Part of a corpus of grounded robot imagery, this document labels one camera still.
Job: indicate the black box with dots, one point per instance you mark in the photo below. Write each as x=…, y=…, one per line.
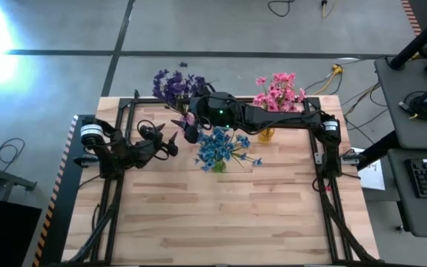
x=6, y=233

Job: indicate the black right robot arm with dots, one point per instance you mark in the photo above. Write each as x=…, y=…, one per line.
x=284, y=116

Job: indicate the gray desk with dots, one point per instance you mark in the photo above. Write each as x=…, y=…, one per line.
x=421, y=215
x=391, y=92

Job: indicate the gray metal stand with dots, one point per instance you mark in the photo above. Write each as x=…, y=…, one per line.
x=6, y=178

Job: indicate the purple glass vase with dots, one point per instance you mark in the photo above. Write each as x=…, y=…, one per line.
x=190, y=118

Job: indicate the yellow glass vase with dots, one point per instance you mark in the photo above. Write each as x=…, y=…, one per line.
x=266, y=136

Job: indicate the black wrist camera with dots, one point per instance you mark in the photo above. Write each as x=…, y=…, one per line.
x=224, y=109
x=150, y=133

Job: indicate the green glass vase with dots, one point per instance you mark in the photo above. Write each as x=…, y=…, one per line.
x=219, y=167

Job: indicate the white paper sheet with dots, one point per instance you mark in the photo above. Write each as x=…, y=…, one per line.
x=373, y=178

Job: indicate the black floor mat hazard edge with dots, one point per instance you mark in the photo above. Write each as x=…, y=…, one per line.
x=83, y=126
x=411, y=18

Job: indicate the black diagonal pole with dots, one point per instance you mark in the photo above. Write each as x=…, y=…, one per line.
x=378, y=150
x=421, y=37

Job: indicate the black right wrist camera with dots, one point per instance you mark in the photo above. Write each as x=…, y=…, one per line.
x=224, y=109

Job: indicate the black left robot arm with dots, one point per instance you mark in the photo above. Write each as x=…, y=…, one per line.
x=106, y=148

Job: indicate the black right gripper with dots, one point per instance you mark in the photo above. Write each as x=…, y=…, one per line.
x=200, y=107

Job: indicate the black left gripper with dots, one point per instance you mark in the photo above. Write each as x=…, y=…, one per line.
x=143, y=154

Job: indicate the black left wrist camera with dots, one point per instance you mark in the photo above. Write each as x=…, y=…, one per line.
x=150, y=133

